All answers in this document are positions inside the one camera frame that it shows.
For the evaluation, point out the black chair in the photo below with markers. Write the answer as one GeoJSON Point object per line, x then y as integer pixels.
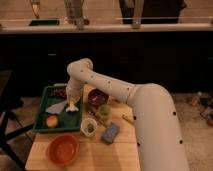
{"type": "Point", "coordinates": [6, 112]}

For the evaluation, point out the green translucent cup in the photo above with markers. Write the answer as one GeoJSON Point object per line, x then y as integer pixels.
{"type": "Point", "coordinates": [104, 111]}

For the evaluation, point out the orange fruit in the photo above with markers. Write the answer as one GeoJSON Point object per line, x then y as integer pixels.
{"type": "Point", "coordinates": [52, 121]}

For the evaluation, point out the blue sponge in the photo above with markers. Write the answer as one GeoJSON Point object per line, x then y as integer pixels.
{"type": "Point", "coordinates": [110, 133]}

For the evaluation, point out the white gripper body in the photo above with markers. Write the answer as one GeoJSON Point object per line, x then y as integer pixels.
{"type": "Point", "coordinates": [72, 100]}

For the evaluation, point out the dark grapes bunch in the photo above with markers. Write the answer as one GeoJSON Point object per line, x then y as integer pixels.
{"type": "Point", "coordinates": [61, 93]}

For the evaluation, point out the white cup with greens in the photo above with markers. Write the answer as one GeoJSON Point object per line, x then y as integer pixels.
{"type": "Point", "coordinates": [88, 127]}

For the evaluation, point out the dark red bowl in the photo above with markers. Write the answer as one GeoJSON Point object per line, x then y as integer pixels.
{"type": "Point", "coordinates": [97, 98]}

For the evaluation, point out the grey triangular cloth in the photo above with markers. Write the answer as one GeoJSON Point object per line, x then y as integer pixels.
{"type": "Point", "coordinates": [56, 108]}

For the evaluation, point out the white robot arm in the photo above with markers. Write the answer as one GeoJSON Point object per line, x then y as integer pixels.
{"type": "Point", "coordinates": [156, 122]}

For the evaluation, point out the orange plastic bowl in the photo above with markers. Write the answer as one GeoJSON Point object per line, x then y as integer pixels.
{"type": "Point", "coordinates": [63, 150]}

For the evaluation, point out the green plastic tray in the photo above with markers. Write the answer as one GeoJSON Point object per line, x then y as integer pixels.
{"type": "Point", "coordinates": [67, 121]}

